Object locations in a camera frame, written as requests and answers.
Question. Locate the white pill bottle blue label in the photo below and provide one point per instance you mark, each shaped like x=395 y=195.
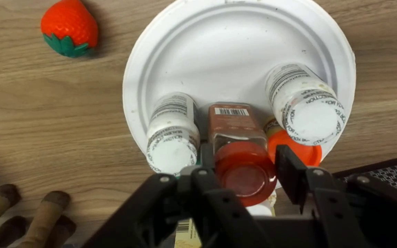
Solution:
x=304 y=105

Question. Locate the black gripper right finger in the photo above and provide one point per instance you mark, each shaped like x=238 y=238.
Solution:
x=358 y=212

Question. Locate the brown moose plush toy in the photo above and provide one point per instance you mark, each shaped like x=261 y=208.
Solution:
x=49 y=227

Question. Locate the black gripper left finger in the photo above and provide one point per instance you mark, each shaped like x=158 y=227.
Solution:
x=151 y=216

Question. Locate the red strawberry plush toy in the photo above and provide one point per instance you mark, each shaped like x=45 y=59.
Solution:
x=70 y=27

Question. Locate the orange lid spice jar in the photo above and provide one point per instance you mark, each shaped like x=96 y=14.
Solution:
x=241 y=151

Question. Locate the orange lid play-doh can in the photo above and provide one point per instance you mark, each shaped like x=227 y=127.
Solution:
x=276 y=135

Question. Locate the white round plate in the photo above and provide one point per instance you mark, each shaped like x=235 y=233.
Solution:
x=223 y=49

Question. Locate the grey basket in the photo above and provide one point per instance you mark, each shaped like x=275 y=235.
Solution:
x=384 y=171

